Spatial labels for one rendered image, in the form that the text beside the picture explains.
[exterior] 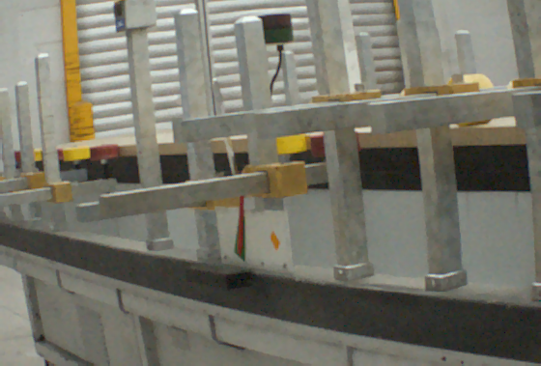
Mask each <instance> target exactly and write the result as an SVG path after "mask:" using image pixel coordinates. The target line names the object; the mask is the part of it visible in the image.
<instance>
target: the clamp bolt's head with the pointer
mask: <svg viewBox="0 0 541 366"><path fill-rule="evenodd" d="M243 212H244V196H240V206H239V232H238V253H240V256H241V255H242V237H243Z"/></svg>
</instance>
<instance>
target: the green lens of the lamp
mask: <svg viewBox="0 0 541 366"><path fill-rule="evenodd" d="M263 32H264V39H265V43H266V42H294V32H293V28H285V29H274V30H268V31H263Z"/></svg>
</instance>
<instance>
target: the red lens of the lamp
mask: <svg viewBox="0 0 541 366"><path fill-rule="evenodd" d="M258 18H259V19H261V20H262V23H263V29H269V28H276V27H290V26H291V27H293V24H292V16H291V14H271V15H264V16H258Z"/></svg>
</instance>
